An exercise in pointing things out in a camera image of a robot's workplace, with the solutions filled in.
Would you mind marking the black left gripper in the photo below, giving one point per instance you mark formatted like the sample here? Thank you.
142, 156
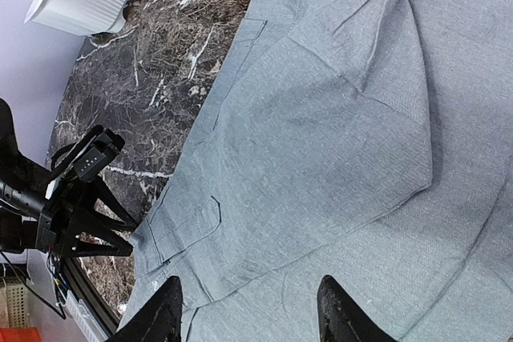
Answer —
61, 224

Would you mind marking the black front rail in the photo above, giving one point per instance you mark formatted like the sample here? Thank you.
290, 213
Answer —
83, 289

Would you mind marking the grey long sleeve shirt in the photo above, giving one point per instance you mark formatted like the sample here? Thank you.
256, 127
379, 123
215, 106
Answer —
368, 140

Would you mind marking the white slotted cable duct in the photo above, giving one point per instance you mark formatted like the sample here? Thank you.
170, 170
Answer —
83, 317

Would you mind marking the orange crate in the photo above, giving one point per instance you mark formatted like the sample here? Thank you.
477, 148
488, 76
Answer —
19, 335

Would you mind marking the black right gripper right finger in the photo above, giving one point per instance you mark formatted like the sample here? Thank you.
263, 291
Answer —
341, 319

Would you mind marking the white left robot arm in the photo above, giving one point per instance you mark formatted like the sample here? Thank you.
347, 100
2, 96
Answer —
23, 180

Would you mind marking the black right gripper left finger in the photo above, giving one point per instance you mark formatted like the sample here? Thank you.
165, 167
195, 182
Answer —
158, 320

